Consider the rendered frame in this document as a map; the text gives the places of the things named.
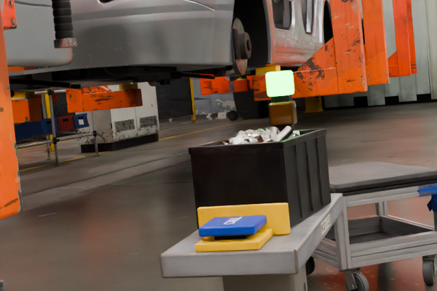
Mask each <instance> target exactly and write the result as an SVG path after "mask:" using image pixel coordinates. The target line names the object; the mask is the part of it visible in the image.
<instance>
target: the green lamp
mask: <svg viewBox="0 0 437 291"><path fill-rule="evenodd" d="M266 83H267V95H268V96H269V97H273V96H281V95H291V94H294V92H295V89H294V81H293V72H292V71H275V72H268V73H266Z"/></svg>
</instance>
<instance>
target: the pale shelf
mask: <svg viewBox="0 0 437 291"><path fill-rule="evenodd" d="M330 195H331V203H329V204H328V205H326V206H325V207H323V208H321V209H320V210H318V211H317V212H315V213H313V214H312V215H310V216H308V217H307V218H305V219H304V220H302V221H300V222H299V223H297V224H296V225H294V226H292V227H291V228H290V229H291V232H290V234H279V235H273V236H272V237H271V238H270V239H269V240H268V241H267V242H266V243H265V244H264V245H263V246H262V247H261V248H260V249H257V250H240V251H206V252H195V247H194V245H195V244H196V243H198V242H199V241H201V239H203V238H200V236H199V232H198V230H197V231H195V232H193V233H192V234H190V235H189V236H188V237H186V238H184V239H183V240H182V241H180V242H178V243H177V244H176V245H174V246H172V247H171V248H170V249H168V250H166V251H165V252H164V253H162V254H160V263H161V275H162V277H163V278H184V277H229V276H253V275H296V274H298V273H299V271H300V270H301V269H302V267H303V266H304V265H305V263H306V262H307V260H308V259H309V258H310V256H311V255H312V253H313V252H314V251H315V249H316V248H317V246H318V245H319V244H320V242H321V241H322V239H323V238H324V237H325V235H326V234H327V232H328V231H329V230H330V228H331V227H332V226H333V224H334V223H335V221H336V220H337V219H338V217H339V215H340V214H341V213H342V212H343V210H344V206H343V194H342V193H335V194H330ZM295 259H296V264H295Z"/></svg>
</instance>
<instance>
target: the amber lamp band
mask: <svg viewBox="0 0 437 291"><path fill-rule="evenodd" d="M269 118H270V125H271V126H272V127H279V126H288V125H294V124H296V123H297V110H296V103H295V101H293V100H292V101H283V102H275V103H269Z"/></svg>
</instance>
